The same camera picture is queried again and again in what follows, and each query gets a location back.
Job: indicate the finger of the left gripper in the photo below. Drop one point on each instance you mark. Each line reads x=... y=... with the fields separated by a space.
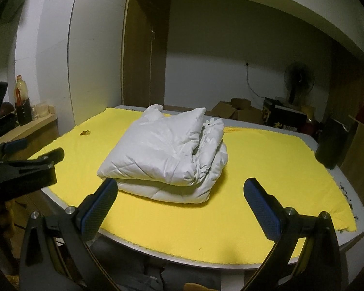
x=52 y=157

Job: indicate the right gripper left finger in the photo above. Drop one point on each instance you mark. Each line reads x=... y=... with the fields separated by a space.
x=54 y=253

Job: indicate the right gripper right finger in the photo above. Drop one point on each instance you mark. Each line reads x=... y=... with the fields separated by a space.
x=305 y=254

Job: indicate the white puffer jacket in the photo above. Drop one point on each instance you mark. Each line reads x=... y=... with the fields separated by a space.
x=176 y=159

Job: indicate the wooden side cabinet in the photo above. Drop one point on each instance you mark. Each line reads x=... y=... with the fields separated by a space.
x=38 y=134

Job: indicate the white plastic jar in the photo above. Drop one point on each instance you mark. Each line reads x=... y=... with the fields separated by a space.
x=42 y=110

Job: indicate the dark rice cooker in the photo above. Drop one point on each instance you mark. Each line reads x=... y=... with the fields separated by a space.
x=8 y=116

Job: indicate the yellow towel mat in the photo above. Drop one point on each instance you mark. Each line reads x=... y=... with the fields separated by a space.
x=222 y=230

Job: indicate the black yellow box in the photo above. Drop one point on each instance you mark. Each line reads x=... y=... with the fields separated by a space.
x=278 y=115

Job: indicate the wooden wardrobe door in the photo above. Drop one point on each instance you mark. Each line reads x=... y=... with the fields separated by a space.
x=144 y=52

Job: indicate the cardboard boxes on floor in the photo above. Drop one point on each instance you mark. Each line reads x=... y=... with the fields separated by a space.
x=237 y=109

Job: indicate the black floor fan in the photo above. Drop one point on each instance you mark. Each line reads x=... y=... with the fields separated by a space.
x=299 y=81

